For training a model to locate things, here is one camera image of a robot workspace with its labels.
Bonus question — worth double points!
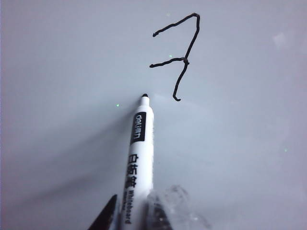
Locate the clear-wrapped right gripper right finger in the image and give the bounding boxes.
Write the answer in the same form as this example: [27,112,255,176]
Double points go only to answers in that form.
[146,184,212,230]

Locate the white glossy whiteboard panel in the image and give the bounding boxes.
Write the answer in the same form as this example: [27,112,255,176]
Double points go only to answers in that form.
[0,0,307,230]

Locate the white whiteboard marker pen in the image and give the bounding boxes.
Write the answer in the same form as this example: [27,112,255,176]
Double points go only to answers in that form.
[119,93,155,230]

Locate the black marker ink number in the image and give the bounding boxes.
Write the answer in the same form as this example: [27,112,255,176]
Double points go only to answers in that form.
[150,13,201,102]

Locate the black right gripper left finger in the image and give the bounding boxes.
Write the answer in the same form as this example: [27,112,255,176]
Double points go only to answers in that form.
[87,194,118,230]

